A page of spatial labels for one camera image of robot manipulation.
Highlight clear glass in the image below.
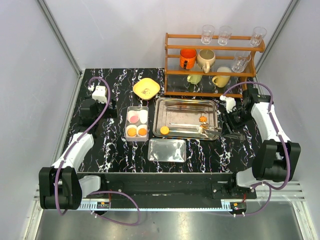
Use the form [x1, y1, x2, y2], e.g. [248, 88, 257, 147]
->
[201, 24, 215, 45]
[217, 25, 232, 46]
[250, 26, 267, 47]

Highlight white cookie box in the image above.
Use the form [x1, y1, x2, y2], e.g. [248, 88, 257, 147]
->
[124, 106, 149, 142]

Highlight beige mug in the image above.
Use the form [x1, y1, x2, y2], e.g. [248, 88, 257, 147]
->
[196, 49, 216, 74]

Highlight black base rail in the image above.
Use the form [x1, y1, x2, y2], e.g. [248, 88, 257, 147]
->
[87, 173, 257, 211]

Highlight orange mug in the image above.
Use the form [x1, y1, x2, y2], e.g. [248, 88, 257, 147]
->
[179, 48, 197, 70]

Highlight orange flower cookie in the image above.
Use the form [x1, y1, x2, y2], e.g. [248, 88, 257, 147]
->
[198, 116, 207, 123]

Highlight clear glass right top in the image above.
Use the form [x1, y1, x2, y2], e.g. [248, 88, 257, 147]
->
[250, 26, 267, 47]

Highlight green mug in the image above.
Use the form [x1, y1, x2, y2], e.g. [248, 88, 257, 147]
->
[187, 74, 202, 85]

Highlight orange sandwich cookie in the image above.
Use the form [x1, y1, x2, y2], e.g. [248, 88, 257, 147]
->
[126, 127, 137, 137]
[160, 126, 170, 135]

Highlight orange sandwich cookie top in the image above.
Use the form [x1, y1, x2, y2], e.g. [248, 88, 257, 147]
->
[126, 127, 137, 137]

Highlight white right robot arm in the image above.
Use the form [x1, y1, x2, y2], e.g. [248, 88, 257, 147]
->
[220, 88, 301, 199]

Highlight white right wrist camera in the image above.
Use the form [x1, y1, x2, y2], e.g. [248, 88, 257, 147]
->
[219, 95, 236, 113]

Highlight metal tongs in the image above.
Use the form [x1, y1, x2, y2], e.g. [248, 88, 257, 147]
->
[196, 124, 245, 141]

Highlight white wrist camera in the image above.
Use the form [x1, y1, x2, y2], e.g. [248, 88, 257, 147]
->
[219, 95, 236, 113]
[88, 85, 108, 104]

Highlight yellow mug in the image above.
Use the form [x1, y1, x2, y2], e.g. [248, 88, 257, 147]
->
[212, 66, 232, 88]

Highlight yellow square plate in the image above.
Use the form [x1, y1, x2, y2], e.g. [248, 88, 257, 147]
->
[132, 77, 161, 101]

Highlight clear glass left top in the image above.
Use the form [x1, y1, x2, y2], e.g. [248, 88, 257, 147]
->
[201, 24, 215, 45]

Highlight pink sandwich cookie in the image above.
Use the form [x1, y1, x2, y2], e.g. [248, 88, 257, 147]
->
[128, 114, 139, 124]

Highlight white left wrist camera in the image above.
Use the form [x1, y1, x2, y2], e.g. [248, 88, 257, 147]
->
[88, 85, 108, 104]

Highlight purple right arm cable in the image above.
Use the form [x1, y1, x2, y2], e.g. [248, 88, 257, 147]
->
[222, 81, 295, 217]

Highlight orange sandwich cookie bottom left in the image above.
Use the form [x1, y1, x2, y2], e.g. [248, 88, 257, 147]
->
[160, 126, 170, 135]

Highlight large steel baking tray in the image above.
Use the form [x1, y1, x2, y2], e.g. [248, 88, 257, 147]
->
[152, 97, 219, 141]

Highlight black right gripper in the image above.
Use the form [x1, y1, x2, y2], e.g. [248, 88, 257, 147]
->
[220, 108, 254, 138]

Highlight clear glass middle top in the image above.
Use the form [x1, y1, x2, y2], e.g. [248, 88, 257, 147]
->
[217, 25, 232, 46]

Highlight wooden cup rack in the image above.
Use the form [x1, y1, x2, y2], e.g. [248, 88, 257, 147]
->
[164, 33, 265, 98]

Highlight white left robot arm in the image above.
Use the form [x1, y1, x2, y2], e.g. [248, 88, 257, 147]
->
[38, 98, 118, 210]

